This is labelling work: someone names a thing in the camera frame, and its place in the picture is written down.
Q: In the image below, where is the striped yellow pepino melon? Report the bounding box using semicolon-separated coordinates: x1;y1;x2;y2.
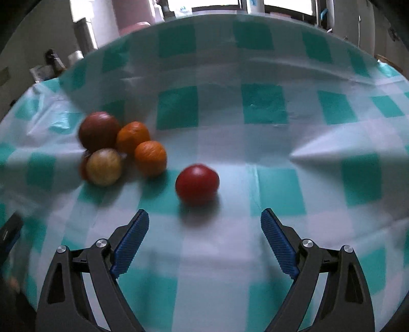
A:
85;148;123;187

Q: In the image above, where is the dark red apple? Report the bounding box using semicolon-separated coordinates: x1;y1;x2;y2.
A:
78;111;121;152

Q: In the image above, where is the orange mandarin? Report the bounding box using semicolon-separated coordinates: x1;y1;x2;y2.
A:
134;140;167;177
117;121;150;154

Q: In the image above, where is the red tomato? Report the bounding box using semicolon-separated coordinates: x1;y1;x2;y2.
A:
175;164;220;205

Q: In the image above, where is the dark glass bottle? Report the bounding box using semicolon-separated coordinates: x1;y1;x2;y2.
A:
44;49;66;77

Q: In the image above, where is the teal checkered tablecloth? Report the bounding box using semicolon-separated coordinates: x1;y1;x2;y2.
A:
1;15;408;331

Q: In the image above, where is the steel thermos bottle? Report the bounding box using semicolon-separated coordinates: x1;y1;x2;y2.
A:
73;17;98;57

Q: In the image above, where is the pink thermos jug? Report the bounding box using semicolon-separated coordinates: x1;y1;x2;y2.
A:
112;0;155;36

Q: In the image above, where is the white plastic bottle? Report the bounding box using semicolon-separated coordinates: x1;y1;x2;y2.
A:
246;0;265;15

